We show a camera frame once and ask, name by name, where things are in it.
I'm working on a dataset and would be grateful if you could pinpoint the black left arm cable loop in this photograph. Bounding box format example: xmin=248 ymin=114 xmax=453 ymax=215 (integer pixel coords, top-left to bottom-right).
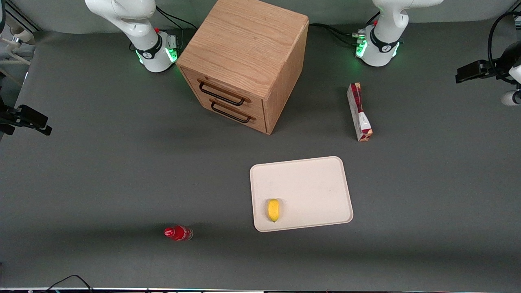
xmin=488 ymin=11 xmax=521 ymax=84

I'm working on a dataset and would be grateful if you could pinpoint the cream plastic tray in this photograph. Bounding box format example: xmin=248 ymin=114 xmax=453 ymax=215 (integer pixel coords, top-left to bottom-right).
xmin=250 ymin=156 xmax=354 ymax=233

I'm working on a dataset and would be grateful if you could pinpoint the black arm base cable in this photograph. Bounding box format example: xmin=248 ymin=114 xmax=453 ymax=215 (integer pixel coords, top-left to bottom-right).
xmin=309 ymin=12 xmax=381 ymax=46
xmin=155 ymin=6 xmax=198 ymax=31

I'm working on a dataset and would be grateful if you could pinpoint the aluminium frame rail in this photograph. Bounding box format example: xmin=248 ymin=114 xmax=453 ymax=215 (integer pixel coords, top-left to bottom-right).
xmin=5 ymin=0 xmax=41 ymax=32

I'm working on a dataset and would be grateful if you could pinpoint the black right arm base cable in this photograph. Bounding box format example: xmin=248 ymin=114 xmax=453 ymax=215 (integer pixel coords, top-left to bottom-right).
xmin=155 ymin=6 xmax=198 ymax=31

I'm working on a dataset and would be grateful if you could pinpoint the yellow lemon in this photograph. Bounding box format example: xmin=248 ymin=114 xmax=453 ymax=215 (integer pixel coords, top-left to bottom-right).
xmin=267 ymin=198 xmax=280 ymax=223

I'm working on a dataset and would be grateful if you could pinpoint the beige clamp bracket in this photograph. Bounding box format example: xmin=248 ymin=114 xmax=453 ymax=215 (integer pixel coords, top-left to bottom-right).
xmin=7 ymin=27 xmax=37 ymax=47

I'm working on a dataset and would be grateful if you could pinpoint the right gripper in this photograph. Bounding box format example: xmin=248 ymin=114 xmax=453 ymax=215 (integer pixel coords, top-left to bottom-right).
xmin=0 ymin=96 xmax=53 ymax=137

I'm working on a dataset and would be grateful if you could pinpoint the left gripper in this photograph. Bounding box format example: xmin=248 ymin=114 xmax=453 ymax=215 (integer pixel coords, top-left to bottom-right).
xmin=455 ymin=41 xmax=521 ymax=84

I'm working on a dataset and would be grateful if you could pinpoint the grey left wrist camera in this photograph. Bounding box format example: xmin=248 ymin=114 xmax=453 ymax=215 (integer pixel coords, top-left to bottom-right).
xmin=501 ymin=90 xmax=521 ymax=106

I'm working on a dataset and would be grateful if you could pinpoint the red cookie box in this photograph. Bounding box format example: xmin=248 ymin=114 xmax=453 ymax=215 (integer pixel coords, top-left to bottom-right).
xmin=346 ymin=83 xmax=373 ymax=142

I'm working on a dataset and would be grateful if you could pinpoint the black cable at table edge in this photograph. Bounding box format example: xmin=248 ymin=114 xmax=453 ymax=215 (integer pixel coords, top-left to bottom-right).
xmin=48 ymin=275 xmax=95 ymax=292

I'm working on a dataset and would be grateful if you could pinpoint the red plastic bottle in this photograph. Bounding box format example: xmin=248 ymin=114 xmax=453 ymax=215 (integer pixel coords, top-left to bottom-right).
xmin=164 ymin=225 xmax=194 ymax=242

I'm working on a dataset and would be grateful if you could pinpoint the black wire drawer handle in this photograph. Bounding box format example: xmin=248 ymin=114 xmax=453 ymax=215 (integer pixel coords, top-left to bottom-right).
xmin=210 ymin=102 xmax=254 ymax=124
xmin=198 ymin=79 xmax=250 ymax=106

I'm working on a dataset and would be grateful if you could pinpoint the black left arm base cable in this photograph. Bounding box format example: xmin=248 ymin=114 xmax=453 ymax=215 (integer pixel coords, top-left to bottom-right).
xmin=309 ymin=12 xmax=381 ymax=46

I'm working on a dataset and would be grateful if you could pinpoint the wooden two-drawer cabinet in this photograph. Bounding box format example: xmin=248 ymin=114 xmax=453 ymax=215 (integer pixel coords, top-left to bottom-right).
xmin=176 ymin=0 xmax=310 ymax=135

